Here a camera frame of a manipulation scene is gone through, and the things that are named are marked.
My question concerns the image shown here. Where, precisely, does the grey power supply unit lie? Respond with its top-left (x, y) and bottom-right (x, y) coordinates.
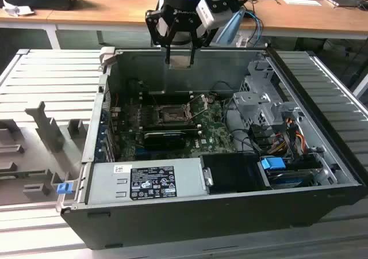
top-left (85, 158), bottom-right (208, 205)

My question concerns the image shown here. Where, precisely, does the green RAM stick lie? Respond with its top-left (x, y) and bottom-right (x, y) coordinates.
top-left (0, 169), bottom-right (47, 179)

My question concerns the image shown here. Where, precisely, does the crumpled white paper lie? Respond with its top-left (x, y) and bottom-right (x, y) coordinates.
top-left (2, 0), bottom-right (36, 17)

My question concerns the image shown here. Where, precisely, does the pale blue teach pendant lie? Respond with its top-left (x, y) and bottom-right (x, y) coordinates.
top-left (214, 8), bottom-right (247, 45)

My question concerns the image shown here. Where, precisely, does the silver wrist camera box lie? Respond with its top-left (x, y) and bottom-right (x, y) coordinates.
top-left (196, 0), bottom-right (232, 30)

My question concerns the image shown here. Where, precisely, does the black open PC case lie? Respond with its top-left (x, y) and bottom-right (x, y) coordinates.
top-left (56, 47), bottom-right (368, 251)

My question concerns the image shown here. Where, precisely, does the silver metal drive cage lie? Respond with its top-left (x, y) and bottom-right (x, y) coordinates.
top-left (232, 59), bottom-right (306, 134)

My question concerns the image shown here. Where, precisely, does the dark tablet device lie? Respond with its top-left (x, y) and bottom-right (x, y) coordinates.
top-left (324, 0), bottom-right (365, 8)

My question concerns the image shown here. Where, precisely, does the blue cable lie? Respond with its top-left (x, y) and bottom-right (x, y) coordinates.
top-left (243, 10), bottom-right (265, 46)

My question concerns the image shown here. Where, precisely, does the green motherboard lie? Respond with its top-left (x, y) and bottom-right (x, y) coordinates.
top-left (110, 92), bottom-right (239, 162)

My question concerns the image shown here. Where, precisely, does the black plastic fan shroud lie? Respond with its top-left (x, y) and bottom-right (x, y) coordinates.
top-left (200, 152), bottom-right (271, 196)

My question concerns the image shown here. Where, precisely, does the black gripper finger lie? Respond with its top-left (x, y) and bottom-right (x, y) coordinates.
top-left (189, 25), bottom-right (216, 66)
top-left (145, 10), bottom-right (177, 64)

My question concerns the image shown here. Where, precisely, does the silver square CPU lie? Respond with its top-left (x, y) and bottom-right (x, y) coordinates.
top-left (168, 55), bottom-right (191, 70)

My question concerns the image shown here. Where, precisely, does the metal socket cover frame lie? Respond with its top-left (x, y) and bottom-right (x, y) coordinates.
top-left (186, 93), bottom-right (208, 119)

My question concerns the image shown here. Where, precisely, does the blue expansion slot cover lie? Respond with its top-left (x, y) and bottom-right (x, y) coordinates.
top-left (97, 109), bottom-right (116, 162)

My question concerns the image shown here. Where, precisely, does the black graphics card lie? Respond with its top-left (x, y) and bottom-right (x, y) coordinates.
top-left (143, 130), bottom-right (187, 152)

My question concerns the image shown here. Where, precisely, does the black looped cable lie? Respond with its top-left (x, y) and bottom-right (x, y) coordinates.
top-left (212, 81), bottom-right (240, 99)

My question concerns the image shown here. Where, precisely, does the blue disk carrier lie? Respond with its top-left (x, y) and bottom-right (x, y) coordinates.
top-left (260, 157), bottom-right (286, 174)

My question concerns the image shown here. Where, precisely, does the thin red wire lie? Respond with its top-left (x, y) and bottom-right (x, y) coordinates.
top-left (110, 93), bottom-right (123, 112)

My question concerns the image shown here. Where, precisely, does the grey case release latch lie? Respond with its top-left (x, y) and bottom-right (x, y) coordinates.
top-left (98, 47), bottom-right (116, 66)

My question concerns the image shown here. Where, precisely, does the yellow red wire bundle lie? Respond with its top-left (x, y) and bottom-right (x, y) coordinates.
top-left (270, 117), bottom-right (306, 156)

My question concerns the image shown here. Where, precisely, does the white paper sheet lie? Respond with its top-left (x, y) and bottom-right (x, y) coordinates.
top-left (282, 0), bottom-right (325, 7)

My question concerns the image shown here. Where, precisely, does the black RAM slot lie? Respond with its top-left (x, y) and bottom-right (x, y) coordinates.
top-left (143, 122), bottom-right (201, 136)
top-left (140, 91), bottom-right (191, 105)

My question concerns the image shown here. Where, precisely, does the CPU socket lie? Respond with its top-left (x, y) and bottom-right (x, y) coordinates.
top-left (155, 103), bottom-right (196, 126)

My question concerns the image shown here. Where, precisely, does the wooden desk white frame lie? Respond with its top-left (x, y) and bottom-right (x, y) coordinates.
top-left (45, 0), bottom-right (368, 45)
top-left (0, 0), bottom-right (80, 49)

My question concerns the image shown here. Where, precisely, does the small blue plastic latch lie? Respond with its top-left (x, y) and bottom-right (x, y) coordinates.
top-left (57, 182), bottom-right (72, 196)

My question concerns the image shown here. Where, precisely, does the grey parts rack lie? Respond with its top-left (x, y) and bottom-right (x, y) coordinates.
top-left (0, 100), bottom-right (89, 205)

